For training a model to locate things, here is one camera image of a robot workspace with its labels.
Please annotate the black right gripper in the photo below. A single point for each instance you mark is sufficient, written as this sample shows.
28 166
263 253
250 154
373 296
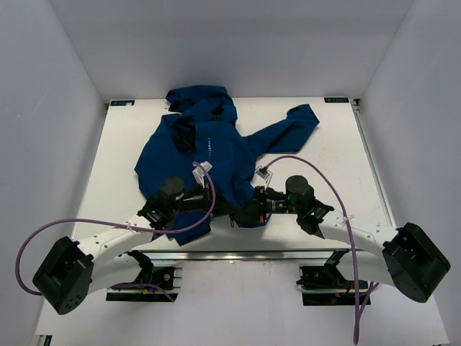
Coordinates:
260 211

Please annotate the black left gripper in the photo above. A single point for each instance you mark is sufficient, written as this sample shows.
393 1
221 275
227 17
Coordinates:
207 197

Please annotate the blue zip-up jacket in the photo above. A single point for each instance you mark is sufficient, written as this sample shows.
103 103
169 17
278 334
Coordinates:
201 126

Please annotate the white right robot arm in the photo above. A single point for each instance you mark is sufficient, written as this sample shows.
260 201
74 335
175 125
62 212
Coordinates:
405 258

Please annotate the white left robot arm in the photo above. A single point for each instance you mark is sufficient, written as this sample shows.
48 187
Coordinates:
73 269

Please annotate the left blue table label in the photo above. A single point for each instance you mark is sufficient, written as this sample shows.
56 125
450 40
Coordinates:
122 103

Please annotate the blue table label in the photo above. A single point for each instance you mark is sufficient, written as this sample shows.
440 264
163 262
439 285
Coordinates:
122 103
336 99

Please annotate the right blue table label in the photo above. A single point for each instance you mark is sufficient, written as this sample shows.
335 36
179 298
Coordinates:
336 99

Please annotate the aluminium table front rail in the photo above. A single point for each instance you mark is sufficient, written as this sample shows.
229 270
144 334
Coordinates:
290 256

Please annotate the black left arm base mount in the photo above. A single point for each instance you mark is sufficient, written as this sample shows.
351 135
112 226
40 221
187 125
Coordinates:
152 284

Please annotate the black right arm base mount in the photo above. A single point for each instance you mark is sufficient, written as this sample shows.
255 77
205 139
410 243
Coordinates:
324 285

